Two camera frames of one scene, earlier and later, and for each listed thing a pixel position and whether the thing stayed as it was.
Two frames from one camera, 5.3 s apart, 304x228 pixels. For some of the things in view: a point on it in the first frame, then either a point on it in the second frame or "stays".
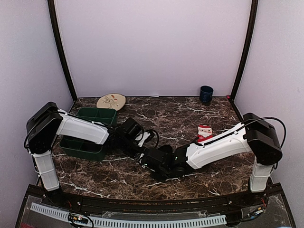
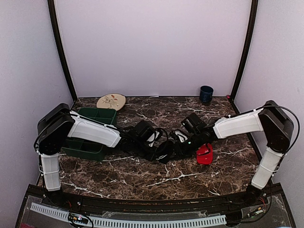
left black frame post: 56,31 stays
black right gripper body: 165,174 → 196,142
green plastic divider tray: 80,148 stays
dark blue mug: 206,93 stays
